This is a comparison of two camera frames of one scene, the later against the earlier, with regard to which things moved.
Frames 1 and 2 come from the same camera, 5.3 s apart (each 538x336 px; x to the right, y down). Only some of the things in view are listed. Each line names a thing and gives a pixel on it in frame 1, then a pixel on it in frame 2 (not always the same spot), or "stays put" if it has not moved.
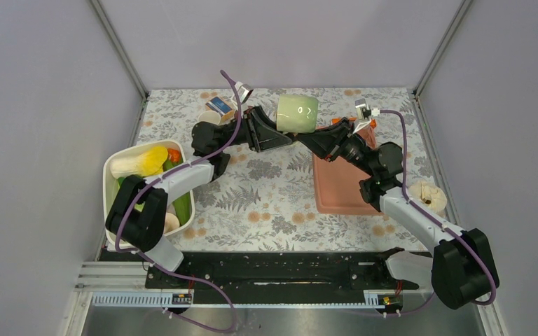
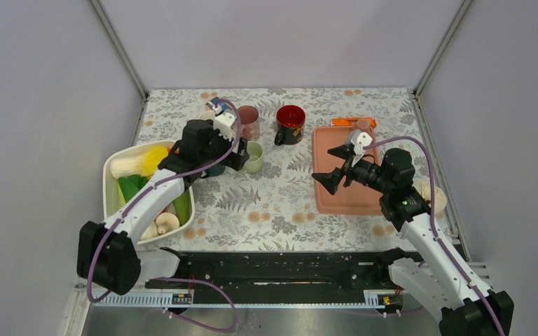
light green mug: (296, 113) → (255, 164)
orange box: (336, 120) stays put
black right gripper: (328, 143) → (331, 180)
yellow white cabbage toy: (149, 162) stays put
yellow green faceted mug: (210, 116) stays put
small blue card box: (225, 111) stays put
